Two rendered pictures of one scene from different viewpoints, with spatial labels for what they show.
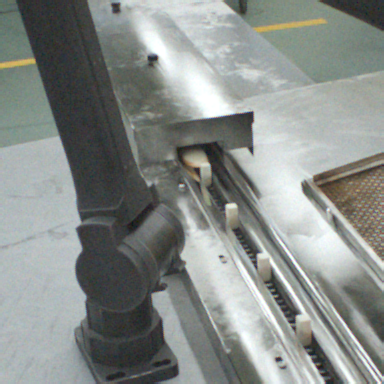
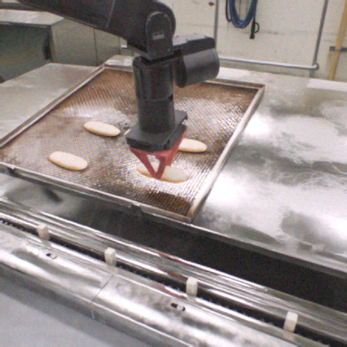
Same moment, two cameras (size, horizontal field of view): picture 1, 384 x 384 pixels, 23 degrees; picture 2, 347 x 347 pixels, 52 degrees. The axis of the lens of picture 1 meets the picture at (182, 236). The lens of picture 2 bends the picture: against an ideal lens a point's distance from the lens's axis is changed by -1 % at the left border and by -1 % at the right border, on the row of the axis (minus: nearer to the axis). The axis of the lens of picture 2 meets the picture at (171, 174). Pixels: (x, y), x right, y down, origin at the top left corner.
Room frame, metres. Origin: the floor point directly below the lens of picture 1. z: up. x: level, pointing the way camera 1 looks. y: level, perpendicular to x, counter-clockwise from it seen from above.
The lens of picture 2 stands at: (0.37, 0.13, 1.26)
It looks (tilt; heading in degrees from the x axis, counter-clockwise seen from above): 31 degrees down; 306
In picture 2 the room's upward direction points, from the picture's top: straight up
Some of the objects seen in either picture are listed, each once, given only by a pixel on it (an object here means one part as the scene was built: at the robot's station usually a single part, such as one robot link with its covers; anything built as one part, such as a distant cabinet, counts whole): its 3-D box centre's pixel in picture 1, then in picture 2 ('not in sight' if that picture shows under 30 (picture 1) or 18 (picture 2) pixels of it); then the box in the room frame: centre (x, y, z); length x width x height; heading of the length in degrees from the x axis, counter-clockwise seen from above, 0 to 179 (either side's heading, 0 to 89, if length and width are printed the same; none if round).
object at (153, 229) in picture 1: (134, 263); not in sight; (0.85, 0.05, 0.94); 0.09 x 0.05 x 0.10; 64
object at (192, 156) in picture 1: (192, 152); not in sight; (1.32, -0.03, 0.86); 0.10 x 0.04 x 0.01; 11
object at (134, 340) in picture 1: (121, 325); not in sight; (0.86, 0.07, 0.86); 0.12 x 0.09 x 0.08; 18
